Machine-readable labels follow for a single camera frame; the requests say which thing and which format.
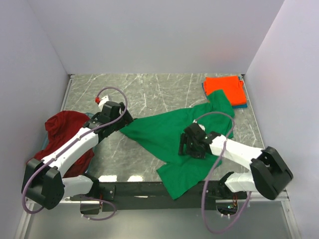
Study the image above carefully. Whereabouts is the green t shirt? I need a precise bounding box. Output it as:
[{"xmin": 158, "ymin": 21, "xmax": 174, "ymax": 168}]
[{"xmin": 119, "ymin": 90, "xmax": 235, "ymax": 200}]

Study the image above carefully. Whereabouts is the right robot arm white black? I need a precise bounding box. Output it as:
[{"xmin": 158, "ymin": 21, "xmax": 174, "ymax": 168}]
[{"xmin": 178, "ymin": 122, "xmax": 294, "ymax": 200}]

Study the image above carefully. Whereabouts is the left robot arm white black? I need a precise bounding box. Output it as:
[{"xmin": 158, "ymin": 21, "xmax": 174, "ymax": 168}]
[{"xmin": 21, "ymin": 101, "xmax": 134, "ymax": 210}]

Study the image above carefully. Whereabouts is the clear blue plastic bin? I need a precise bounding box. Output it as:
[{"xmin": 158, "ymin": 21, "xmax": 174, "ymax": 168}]
[{"xmin": 41, "ymin": 112, "xmax": 94, "ymax": 175}]

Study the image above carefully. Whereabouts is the dark red t shirt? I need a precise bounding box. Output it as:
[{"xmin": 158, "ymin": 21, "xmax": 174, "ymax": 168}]
[{"xmin": 31, "ymin": 111, "xmax": 95, "ymax": 179}]

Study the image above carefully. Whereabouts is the folded blue t shirt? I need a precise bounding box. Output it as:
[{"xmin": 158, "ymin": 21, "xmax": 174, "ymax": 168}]
[{"xmin": 201, "ymin": 76, "xmax": 249, "ymax": 109}]

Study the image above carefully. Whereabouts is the folded orange t shirt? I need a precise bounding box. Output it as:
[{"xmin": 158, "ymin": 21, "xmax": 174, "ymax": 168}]
[{"xmin": 204, "ymin": 76, "xmax": 247, "ymax": 107}]

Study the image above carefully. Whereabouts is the black base crossbar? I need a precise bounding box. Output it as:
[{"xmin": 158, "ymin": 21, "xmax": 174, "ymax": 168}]
[{"xmin": 69, "ymin": 181, "xmax": 237, "ymax": 215}]

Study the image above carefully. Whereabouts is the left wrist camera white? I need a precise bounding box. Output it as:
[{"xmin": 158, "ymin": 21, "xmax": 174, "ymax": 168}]
[{"xmin": 95, "ymin": 95, "xmax": 111, "ymax": 111}]

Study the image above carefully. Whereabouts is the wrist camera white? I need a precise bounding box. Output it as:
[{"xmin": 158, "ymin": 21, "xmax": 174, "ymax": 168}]
[
  {"xmin": 95, "ymin": 95, "xmax": 111, "ymax": 111},
  {"xmin": 192, "ymin": 120, "xmax": 205, "ymax": 131}
]

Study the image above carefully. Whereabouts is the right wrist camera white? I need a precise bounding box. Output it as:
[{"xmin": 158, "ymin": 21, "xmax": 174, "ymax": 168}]
[{"xmin": 192, "ymin": 120, "xmax": 205, "ymax": 131}]

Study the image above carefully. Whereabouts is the aluminium rail frame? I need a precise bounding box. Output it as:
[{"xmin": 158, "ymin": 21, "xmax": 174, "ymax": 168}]
[{"xmin": 16, "ymin": 192, "xmax": 301, "ymax": 239}]

